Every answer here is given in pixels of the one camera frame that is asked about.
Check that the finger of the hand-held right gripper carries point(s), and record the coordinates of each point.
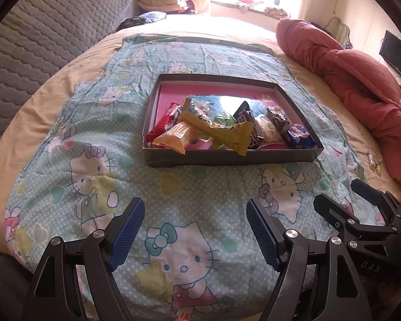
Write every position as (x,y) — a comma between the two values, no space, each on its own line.
(371,195)
(337,217)

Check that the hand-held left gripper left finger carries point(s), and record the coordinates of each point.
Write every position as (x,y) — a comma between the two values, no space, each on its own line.
(127,237)

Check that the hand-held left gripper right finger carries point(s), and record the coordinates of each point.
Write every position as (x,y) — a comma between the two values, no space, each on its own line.
(264,237)

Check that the blue cookie packet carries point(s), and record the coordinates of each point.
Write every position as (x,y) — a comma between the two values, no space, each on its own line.
(299,137)

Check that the grey cardboard box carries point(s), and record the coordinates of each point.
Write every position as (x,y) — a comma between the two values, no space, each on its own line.
(220,159)

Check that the green bread packet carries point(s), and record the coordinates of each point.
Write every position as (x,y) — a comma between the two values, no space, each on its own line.
(224,118)

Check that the cartoon cat printed sheet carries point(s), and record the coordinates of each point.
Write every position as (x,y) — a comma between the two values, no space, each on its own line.
(120,180)

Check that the square pastry clear packet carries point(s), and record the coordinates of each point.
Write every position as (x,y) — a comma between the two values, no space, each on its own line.
(269,130)

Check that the long yellow snack packet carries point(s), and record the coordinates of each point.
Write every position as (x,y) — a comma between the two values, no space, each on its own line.
(227,133)

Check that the brown cake clear packet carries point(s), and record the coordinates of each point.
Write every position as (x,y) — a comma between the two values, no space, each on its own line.
(277,117)

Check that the dark chocolate packet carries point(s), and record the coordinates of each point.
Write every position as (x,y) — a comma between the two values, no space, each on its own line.
(245,117)

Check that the red snack packet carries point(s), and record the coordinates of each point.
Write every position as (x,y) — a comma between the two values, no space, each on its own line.
(163,120)

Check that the pink quilt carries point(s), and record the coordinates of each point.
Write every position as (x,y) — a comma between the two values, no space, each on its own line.
(354,73)

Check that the black television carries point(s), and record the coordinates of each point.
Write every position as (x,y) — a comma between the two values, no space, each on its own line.
(397,55)

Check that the pink book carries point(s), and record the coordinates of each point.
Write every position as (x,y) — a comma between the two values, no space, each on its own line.
(173,93)

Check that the beige bed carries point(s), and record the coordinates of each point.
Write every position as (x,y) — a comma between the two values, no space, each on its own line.
(53,83)

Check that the floral cloth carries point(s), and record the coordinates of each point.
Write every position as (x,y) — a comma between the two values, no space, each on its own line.
(275,12)

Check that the dark blue patterned pillow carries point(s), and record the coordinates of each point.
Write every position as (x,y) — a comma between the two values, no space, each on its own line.
(147,18)

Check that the grey quilted headboard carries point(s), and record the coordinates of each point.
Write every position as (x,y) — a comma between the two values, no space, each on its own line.
(53,23)

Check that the red cloth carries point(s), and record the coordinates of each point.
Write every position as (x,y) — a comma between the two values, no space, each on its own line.
(244,2)

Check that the white metal frame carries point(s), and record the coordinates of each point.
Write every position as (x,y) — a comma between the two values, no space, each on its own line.
(337,30)

